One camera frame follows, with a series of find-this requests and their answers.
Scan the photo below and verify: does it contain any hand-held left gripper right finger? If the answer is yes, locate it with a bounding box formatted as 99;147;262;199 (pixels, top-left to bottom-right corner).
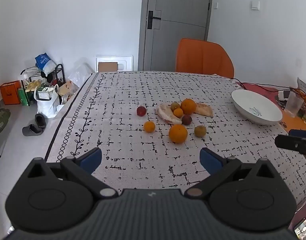
184;147;286;201

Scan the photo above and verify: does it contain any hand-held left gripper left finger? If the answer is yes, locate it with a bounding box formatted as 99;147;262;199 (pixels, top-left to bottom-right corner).
23;147;119;201

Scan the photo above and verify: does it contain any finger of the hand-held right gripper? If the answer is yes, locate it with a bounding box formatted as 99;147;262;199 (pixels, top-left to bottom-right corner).
274;134;306;162
288;129;306;139

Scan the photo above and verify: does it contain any green kiwi front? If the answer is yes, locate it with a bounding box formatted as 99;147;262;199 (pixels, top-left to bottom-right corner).
194;125;207;138

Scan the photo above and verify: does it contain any white bowl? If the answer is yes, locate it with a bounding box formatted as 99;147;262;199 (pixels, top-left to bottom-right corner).
231;89;283;125

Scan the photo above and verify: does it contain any large orange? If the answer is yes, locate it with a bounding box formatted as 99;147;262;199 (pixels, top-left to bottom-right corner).
168;124;188;144
180;98;197;115

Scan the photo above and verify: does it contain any large peeled pomelo piece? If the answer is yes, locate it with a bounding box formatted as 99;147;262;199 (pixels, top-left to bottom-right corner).
157;103;183;125

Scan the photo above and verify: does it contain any orange paw print mat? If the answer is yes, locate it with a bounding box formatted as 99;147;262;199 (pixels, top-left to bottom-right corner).
280;109;306;131

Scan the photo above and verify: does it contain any clear plastic cup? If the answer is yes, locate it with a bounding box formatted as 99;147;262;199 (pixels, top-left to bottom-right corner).
284;91;304;117

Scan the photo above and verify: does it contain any white patterned tablecloth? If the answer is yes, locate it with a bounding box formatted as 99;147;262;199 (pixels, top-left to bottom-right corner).
44;70;306;205

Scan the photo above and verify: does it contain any white charger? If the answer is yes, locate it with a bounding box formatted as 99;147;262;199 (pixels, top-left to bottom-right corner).
278;90;291;102

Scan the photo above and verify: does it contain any small peeled pomelo piece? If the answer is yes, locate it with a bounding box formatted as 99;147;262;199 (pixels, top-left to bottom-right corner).
194;102;214;117

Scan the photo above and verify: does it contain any red mat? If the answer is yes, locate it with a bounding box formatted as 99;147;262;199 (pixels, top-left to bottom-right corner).
239;82;293;110

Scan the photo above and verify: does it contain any grey slipper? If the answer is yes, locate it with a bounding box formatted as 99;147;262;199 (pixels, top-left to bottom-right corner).
22;124;45;137
35;113;47;128

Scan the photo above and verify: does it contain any white shopping bag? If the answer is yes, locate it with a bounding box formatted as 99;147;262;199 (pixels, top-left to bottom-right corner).
34;84;61;119

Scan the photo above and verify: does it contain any beige bag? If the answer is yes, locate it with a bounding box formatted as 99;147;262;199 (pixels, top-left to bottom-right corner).
58;80;80;103

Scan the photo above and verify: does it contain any clear plastic bag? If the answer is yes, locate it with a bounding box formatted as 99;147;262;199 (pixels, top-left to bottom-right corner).
68;63;95;88

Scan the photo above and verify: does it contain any smartphone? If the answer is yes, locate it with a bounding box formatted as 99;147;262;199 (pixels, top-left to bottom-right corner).
293;217;306;240

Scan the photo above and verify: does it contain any green paper bag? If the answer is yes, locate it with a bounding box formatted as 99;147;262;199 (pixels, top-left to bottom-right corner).
18;87;31;106

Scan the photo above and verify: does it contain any black shoe rack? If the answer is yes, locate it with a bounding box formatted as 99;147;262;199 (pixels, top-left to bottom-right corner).
21;64;66;105

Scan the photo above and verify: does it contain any brown cardboard piece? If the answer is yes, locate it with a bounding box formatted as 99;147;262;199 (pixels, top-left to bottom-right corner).
98;62;118;73

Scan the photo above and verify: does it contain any pair of yellow sandals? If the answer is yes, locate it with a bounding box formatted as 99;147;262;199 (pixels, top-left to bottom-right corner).
25;80;42;92

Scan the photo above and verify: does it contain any green rug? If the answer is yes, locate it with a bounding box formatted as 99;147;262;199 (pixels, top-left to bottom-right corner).
0;108;11;139

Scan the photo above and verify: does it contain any orange chair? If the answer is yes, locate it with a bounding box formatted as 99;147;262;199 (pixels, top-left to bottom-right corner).
175;38;235;79

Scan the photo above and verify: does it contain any orange paper bag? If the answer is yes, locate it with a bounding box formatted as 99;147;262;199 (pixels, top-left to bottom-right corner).
0;80;22;105

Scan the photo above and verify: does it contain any blue and white bag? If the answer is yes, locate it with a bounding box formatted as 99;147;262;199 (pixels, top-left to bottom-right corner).
35;53;56;75

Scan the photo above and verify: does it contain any grey door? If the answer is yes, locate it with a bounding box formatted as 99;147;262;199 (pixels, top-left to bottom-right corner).
138;0;214;72

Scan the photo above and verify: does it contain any black cable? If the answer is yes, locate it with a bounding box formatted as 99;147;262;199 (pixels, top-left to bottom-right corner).
232;78;292;92

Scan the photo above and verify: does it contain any black door handle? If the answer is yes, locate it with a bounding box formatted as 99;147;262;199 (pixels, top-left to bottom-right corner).
147;11;161;29

